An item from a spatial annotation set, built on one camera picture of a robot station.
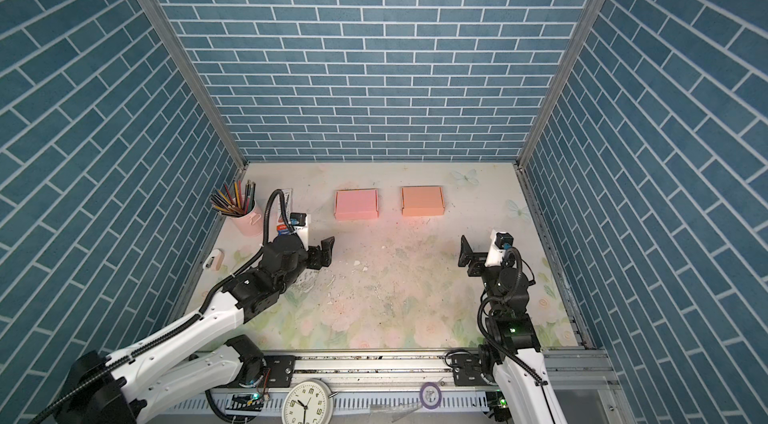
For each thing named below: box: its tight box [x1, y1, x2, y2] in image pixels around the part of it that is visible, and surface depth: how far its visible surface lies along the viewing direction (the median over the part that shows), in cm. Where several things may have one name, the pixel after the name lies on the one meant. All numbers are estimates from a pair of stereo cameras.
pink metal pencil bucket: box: [231, 201, 263, 238], surface depth 96 cm
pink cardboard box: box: [334, 188, 379, 220], surface depth 106 cm
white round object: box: [203, 248, 225, 271], surface depth 93 cm
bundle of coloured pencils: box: [209, 180, 256, 217], surface depth 95 cm
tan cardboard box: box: [401, 186, 445, 216], surface depth 107 cm
